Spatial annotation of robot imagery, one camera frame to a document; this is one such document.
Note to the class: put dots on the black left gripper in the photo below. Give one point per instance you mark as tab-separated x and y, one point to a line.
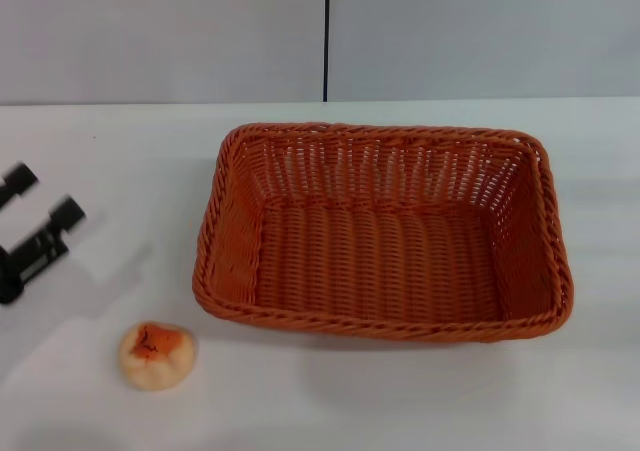
10	278

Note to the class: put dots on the orange woven plastic basket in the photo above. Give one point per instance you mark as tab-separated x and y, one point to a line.
380	261

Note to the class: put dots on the steamed bun with orange centre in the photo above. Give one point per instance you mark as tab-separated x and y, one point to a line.
157	358

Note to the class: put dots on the black wall panel joint strip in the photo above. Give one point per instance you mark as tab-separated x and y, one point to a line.
326	31

